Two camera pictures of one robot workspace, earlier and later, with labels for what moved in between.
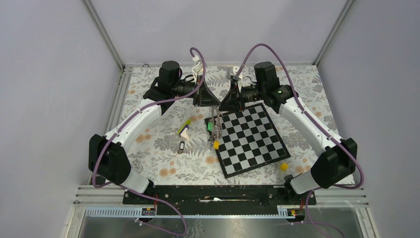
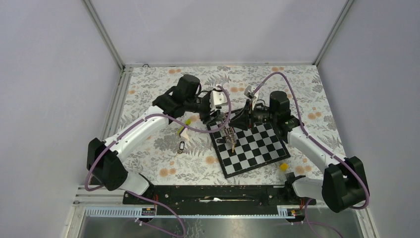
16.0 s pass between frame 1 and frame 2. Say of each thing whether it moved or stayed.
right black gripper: moved
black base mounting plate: stayed
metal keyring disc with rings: moved
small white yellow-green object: stayed
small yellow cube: stayed
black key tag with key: stayed
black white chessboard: stayed
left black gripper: moved
